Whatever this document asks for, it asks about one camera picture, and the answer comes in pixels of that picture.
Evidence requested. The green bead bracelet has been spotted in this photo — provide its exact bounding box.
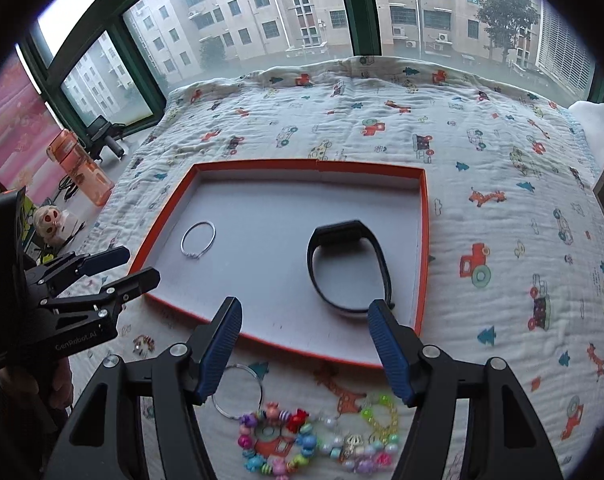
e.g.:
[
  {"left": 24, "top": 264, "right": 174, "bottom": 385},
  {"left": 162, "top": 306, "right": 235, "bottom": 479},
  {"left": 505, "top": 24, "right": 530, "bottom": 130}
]
[{"left": 359, "top": 394, "right": 399, "bottom": 446}]

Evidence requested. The large silver ring hoop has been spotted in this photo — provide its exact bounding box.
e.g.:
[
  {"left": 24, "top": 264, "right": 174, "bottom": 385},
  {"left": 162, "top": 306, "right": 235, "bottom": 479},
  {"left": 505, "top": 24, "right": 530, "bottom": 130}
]
[{"left": 212, "top": 364, "right": 264, "bottom": 420}]

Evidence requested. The thin silver bracelet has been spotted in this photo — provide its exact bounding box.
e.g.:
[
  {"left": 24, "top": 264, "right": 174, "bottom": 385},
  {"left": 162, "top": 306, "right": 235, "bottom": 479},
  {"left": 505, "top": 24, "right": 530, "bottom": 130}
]
[{"left": 180, "top": 221, "right": 217, "bottom": 260}]

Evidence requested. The pastel pearl bead bracelet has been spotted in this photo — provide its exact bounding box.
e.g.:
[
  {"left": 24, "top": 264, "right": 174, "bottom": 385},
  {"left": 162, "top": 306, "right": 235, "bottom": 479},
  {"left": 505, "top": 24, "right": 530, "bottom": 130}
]
[{"left": 317, "top": 430, "right": 400, "bottom": 476}]

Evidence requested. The green window frame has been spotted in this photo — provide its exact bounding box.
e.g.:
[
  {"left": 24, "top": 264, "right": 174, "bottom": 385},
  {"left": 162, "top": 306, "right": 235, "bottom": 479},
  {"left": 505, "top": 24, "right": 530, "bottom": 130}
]
[{"left": 14, "top": 0, "right": 604, "bottom": 138}]

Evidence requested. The skull plush toy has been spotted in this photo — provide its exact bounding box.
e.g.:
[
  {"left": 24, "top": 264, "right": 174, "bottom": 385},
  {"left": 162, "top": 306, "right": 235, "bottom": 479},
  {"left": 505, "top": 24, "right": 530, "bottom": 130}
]
[{"left": 33, "top": 205, "right": 80, "bottom": 248}]

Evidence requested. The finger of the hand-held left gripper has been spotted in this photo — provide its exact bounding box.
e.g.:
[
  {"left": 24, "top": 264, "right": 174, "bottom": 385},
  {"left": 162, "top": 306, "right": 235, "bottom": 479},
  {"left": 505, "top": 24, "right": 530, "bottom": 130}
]
[
  {"left": 39, "top": 267, "right": 161, "bottom": 320},
  {"left": 26, "top": 246, "right": 131, "bottom": 296}
]

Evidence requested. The printed white blanket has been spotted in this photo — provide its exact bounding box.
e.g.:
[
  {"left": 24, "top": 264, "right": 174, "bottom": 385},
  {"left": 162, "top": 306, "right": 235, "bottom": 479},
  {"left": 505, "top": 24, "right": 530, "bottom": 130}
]
[{"left": 64, "top": 55, "right": 604, "bottom": 480}]

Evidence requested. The colourful bead bracelet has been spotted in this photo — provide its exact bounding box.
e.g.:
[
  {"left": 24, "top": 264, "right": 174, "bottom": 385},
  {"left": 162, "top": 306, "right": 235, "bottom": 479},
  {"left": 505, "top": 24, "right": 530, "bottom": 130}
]
[{"left": 237, "top": 402, "right": 318, "bottom": 477}]

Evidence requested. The orange water bottle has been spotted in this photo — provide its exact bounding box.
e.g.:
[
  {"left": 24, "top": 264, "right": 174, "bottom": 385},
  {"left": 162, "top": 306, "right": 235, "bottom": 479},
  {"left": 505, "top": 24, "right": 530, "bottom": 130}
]
[{"left": 46, "top": 129, "right": 115, "bottom": 207}]

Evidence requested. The black handheld device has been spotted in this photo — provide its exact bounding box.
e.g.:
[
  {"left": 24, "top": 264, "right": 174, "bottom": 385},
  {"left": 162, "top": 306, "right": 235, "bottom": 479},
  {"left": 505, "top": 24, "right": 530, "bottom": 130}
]
[{"left": 84, "top": 115, "right": 125, "bottom": 163}]

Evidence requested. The orange-rimmed shallow tray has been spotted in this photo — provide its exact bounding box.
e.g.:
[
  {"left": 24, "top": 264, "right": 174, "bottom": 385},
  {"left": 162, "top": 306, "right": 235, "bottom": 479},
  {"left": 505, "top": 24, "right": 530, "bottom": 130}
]
[{"left": 127, "top": 159, "right": 429, "bottom": 368}]

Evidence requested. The pink curtain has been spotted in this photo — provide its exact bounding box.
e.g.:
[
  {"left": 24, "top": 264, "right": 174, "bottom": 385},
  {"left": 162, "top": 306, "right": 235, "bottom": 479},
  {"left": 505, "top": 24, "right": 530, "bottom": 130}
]
[{"left": 0, "top": 55, "right": 63, "bottom": 196}]

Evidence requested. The black wrist band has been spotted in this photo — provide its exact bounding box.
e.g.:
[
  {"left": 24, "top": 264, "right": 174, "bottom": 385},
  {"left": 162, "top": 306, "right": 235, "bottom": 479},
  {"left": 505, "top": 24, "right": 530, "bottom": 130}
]
[{"left": 306, "top": 220, "right": 395, "bottom": 317}]

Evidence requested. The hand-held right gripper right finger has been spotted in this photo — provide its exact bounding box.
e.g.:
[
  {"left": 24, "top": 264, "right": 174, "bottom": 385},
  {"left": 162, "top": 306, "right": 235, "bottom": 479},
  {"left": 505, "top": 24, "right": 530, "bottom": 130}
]
[{"left": 367, "top": 299, "right": 565, "bottom": 480}]

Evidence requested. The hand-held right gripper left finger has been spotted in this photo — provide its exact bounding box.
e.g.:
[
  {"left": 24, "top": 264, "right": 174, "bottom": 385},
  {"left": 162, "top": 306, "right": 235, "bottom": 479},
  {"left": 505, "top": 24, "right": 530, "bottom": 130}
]
[{"left": 47, "top": 296, "right": 244, "bottom": 480}]

